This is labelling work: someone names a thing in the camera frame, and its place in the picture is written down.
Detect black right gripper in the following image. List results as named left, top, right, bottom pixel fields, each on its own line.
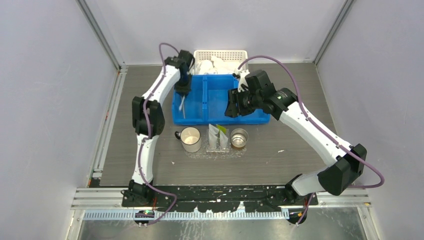
left=225, top=86, right=263, bottom=118

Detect white toothbrush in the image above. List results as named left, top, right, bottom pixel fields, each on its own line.
left=178, top=95, right=186, bottom=112

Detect small metal cup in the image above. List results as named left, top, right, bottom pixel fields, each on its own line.
left=230, top=128, right=249, bottom=149

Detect red cap toothpaste tube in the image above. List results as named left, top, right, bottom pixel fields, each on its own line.
left=219, top=131, right=229, bottom=149

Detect orange cap toothpaste tube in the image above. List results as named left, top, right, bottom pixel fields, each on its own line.
left=208, top=124, right=219, bottom=149

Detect clear oval textured tray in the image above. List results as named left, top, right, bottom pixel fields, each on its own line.
left=183, top=136, right=247, bottom=160

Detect white enamel mug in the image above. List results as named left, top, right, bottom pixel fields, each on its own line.
left=174, top=126, right=202, bottom=153

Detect yellow green toothpaste tube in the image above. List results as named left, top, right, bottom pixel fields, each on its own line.
left=216, top=124, right=228, bottom=135

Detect clear square textured holder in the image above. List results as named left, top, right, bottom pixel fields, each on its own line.
left=205, top=130, right=231, bottom=153

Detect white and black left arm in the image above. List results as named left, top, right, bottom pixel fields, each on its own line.
left=123, top=50, right=195, bottom=207

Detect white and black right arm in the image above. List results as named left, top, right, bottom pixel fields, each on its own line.
left=224, top=70, right=367, bottom=205

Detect blue three-compartment plastic bin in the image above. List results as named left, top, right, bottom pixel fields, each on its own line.
left=171, top=74, right=270, bottom=126

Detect white cloths in basket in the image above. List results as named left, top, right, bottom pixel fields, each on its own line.
left=192, top=56, right=242, bottom=75

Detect white perforated basket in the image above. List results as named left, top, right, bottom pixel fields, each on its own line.
left=191, top=50, right=248, bottom=75

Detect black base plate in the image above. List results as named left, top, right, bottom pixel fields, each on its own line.
left=121, top=183, right=309, bottom=213

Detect perforated metal rail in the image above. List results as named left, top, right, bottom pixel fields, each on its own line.
left=82, top=209, right=290, bottom=221

